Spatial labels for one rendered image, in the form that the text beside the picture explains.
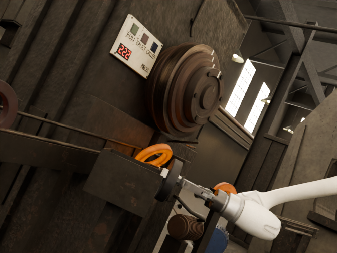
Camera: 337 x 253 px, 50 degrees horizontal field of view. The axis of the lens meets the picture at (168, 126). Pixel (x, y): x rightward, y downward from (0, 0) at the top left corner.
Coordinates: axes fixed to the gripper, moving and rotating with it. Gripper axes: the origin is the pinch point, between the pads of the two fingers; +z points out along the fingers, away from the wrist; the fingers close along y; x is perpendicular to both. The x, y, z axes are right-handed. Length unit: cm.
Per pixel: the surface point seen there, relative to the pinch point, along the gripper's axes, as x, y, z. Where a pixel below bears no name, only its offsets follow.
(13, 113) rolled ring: -4, -16, 52
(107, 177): -8.6, -15.4, 18.0
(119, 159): -2.2, -15.4, 17.3
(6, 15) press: 75, 389, 281
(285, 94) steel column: 316, 883, -254
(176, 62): 44, 32, 18
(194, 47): 55, 38, 14
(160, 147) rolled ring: 7.4, 37.6, 6.9
